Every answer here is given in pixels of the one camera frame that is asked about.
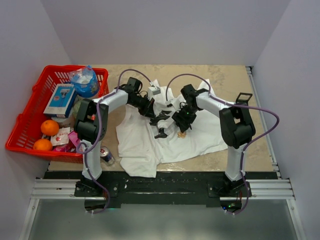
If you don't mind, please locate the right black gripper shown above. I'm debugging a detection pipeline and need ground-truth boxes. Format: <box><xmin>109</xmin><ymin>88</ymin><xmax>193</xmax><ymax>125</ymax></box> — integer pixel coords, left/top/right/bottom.
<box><xmin>171</xmin><ymin>105</ymin><xmax>199</xmax><ymax>134</ymax></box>

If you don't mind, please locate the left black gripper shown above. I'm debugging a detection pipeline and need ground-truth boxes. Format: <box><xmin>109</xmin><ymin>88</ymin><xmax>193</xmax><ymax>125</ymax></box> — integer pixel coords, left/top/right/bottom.
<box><xmin>129</xmin><ymin>94</ymin><xmax>156</xmax><ymax>119</ymax></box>

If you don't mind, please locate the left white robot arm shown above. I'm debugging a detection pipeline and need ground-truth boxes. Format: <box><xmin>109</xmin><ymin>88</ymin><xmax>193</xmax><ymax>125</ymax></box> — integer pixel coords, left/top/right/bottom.
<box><xmin>74</xmin><ymin>77</ymin><xmax>155</xmax><ymax>196</ymax></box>

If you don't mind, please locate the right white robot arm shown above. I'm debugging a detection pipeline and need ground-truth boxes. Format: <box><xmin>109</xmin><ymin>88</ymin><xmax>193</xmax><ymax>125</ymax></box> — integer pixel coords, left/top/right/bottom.
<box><xmin>172</xmin><ymin>84</ymin><xmax>256</xmax><ymax>197</ymax></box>

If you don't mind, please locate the blue red drink can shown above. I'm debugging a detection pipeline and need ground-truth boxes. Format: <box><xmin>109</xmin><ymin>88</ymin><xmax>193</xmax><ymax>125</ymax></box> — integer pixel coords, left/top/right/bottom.
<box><xmin>100</xmin><ymin>146</ymin><xmax>115</xmax><ymax>165</ymax></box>

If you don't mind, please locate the blue plastic bag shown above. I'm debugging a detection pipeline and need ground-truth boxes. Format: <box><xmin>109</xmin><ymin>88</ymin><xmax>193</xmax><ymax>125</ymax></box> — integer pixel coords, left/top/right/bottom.
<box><xmin>67</xmin><ymin>65</ymin><xmax>100</xmax><ymax>98</ymax></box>

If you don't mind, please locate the pink packet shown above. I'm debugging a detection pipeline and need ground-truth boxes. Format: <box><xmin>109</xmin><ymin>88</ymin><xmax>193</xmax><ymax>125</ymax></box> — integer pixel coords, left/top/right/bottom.
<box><xmin>53</xmin><ymin>130</ymin><xmax>80</xmax><ymax>153</ymax></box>

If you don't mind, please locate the blue white razor box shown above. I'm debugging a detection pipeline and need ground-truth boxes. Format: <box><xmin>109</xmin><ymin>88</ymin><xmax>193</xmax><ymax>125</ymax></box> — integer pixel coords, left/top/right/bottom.
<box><xmin>43</xmin><ymin>83</ymin><xmax>77</xmax><ymax>119</ymax></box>

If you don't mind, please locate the red white snack packet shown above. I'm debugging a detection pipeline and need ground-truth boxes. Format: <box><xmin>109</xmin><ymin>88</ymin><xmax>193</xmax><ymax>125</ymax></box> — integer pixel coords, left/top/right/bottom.
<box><xmin>50</xmin><ymin>127</ymin><xmax>71</xmax><ymax>147</ymax></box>

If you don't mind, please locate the upper orange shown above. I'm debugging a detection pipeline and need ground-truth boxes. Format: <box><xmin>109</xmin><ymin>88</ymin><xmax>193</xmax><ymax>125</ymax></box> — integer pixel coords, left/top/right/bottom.
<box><xmin>40</xmin><ymin>119</ymin><xmax>60</xmax><ymax>136</ymax></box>

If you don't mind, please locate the orange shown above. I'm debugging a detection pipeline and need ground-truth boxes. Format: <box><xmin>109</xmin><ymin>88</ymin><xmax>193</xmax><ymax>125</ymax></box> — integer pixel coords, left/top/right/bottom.
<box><xmin>32</xmin><ymin>138</ymin><xmax>53</xmax><ymax>151</ymax></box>
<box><xmin>40</xmin><ymin>119</ymin><xmax>60</xmax><ymax>136</ymax></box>

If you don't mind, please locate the lower orange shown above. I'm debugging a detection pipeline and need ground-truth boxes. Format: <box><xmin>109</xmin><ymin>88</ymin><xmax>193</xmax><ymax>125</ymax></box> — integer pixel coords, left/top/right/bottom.
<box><xmin>32</xmin><ymin>138</ymin><xmax>53</xmax><ymax>151</ymax></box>

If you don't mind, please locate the red plastic basket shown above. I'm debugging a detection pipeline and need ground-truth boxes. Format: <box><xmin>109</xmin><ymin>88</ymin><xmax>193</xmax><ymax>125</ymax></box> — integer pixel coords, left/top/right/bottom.
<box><xmin>5</xmin><ymin>65</ymin><xmax>111</xmax><ymax>165</ymax></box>

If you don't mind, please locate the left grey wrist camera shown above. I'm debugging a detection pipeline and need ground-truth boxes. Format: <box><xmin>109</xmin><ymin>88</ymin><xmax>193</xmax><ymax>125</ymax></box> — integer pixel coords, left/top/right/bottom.
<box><xmin>147</xmin><ymin>86</ymin><xmax>161</xmax><ymax>99</ymax></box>

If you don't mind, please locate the black metal bracket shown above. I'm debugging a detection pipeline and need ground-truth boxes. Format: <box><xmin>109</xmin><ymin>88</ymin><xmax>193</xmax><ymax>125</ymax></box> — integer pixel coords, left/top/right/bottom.
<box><xmin>235</xmin><ymin>92</ymin><xmax>253</xmax><ymax>106</ymax></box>

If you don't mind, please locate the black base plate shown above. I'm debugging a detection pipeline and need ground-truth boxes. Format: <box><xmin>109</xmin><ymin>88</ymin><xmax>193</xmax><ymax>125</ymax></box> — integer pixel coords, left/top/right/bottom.
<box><xmin>74</xmin><ymin>171</ymin><xmax>252</xmax><ymax>210</ymax></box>

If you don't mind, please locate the aluminium rail frame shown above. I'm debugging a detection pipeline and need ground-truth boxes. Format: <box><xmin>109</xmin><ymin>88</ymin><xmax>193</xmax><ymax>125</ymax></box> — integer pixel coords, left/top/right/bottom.
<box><xmin>17</xmin><ymin>65</ymin><xmax>307</xmax><ymax>240</ymax></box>

